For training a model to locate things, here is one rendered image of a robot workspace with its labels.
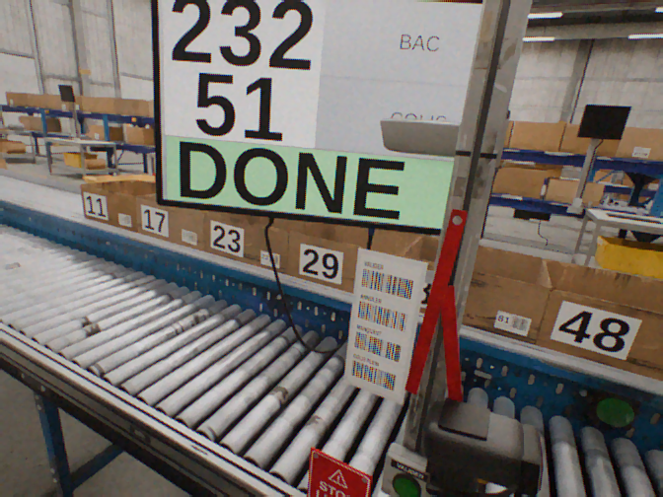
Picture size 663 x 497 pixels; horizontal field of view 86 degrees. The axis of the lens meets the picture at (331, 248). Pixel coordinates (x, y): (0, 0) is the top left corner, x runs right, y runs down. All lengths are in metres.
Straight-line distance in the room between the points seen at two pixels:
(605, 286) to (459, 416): 0.98
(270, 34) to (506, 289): 0.82
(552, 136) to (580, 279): 4.28
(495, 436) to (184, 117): 0.55
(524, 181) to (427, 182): 4.78
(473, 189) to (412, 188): 0.13
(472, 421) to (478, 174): 0.27
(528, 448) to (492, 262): 0.94
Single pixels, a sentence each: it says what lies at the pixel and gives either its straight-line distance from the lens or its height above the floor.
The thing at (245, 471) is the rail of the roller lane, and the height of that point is 0.74.
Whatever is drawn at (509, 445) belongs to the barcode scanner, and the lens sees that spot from 0.45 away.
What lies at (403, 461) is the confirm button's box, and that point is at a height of 0.98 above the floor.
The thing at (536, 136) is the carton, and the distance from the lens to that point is 5.53.
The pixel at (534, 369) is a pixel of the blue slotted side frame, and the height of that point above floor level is 0.85.
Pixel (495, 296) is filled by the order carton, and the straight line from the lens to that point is 1.07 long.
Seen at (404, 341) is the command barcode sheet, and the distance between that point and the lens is 0.47.
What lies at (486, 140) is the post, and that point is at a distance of 0.40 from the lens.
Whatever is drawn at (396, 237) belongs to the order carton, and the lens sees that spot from 1.37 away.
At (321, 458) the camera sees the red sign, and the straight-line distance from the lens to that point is 0.63.
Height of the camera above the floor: 1.38
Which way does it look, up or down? 18 degrees down
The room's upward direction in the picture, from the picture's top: 5 degrees clockwise
